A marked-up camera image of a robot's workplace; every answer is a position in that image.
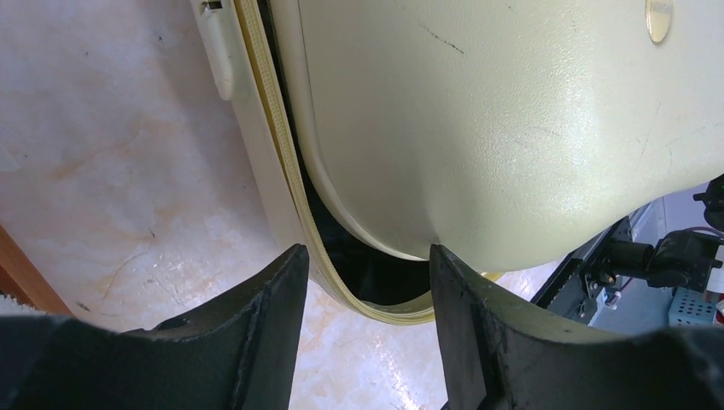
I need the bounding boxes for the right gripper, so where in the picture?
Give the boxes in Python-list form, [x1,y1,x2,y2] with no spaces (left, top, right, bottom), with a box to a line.
[599,231,723,289]

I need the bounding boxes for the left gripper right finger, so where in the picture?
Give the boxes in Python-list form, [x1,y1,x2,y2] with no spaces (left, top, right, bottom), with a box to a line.
[429,244,723,409]

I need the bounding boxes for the white folded cloth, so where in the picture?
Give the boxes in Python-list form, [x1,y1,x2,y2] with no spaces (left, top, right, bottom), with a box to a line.
[0,295,44,316]

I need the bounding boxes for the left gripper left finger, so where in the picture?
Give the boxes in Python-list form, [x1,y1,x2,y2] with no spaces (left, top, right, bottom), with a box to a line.
[1,244,309,409]

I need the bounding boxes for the yellow hard-shell suitcase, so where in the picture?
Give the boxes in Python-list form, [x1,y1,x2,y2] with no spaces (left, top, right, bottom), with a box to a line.
[190,1,723,325]

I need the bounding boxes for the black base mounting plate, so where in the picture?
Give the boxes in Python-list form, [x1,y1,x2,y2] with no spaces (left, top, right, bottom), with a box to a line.
[531,216,632,325]

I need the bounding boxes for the brown wooden tray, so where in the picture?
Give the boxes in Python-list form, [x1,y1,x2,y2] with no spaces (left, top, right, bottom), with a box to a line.
[1,227,73,316]

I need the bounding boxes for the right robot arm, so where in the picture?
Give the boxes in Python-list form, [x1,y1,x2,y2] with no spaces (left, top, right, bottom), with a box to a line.
[602,176,723,293]

